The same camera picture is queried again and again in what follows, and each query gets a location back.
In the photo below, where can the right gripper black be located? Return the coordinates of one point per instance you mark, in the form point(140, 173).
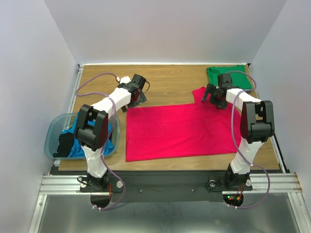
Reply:
point(211, 92)

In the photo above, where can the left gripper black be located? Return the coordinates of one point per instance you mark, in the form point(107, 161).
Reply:
point(141, 99)

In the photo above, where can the red t shirt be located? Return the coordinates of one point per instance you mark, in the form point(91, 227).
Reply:
point(184, 130)

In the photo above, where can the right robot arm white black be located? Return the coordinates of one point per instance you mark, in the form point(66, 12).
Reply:
point(257, 125)

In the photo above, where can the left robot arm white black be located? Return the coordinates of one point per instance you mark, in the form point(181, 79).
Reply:
point(91, 128)

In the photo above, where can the folded green t shirt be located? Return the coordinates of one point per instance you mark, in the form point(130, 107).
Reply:
point(238, 79)

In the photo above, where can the blue t shirt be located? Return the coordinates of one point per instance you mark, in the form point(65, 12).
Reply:
point(77, 151)

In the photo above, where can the black garment in bin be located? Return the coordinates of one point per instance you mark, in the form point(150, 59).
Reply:
point(66, 143)

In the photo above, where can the teal plastic bin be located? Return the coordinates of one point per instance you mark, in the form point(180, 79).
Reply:
point(64, 122)

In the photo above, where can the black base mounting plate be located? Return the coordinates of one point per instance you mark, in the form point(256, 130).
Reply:
point(160, 186)

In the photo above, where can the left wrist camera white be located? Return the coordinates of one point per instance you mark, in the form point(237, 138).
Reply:
point(125, 79)

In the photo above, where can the aluminium frame rail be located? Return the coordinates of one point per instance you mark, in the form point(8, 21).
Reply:
point(63, 185)

